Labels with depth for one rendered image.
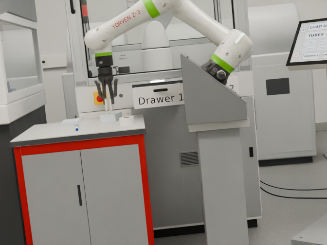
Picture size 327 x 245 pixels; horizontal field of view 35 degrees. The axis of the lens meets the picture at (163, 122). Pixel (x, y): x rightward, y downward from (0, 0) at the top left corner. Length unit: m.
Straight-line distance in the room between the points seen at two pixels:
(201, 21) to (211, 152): 0.68
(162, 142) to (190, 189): 0.33
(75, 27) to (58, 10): 3.37
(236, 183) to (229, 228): 0.22
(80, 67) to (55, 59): 3.32
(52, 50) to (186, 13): 3.82
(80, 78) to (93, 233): 0.93
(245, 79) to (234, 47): 0.62
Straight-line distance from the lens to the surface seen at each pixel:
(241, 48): 2.49
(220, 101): 2.38
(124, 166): 2.47
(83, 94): 3.03
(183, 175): 3.10
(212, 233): 2.59
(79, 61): 3.02
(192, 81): 2.37
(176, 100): 2.74
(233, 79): 3.04
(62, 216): 2.55
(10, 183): 2.98
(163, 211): 3.14
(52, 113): 6.44
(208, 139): 2.47
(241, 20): 3.07
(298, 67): 2.92
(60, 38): 6.37
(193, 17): 2.71
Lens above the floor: 1.09
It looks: 7 degrees down
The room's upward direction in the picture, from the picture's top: 5 degrees counter-clockwise
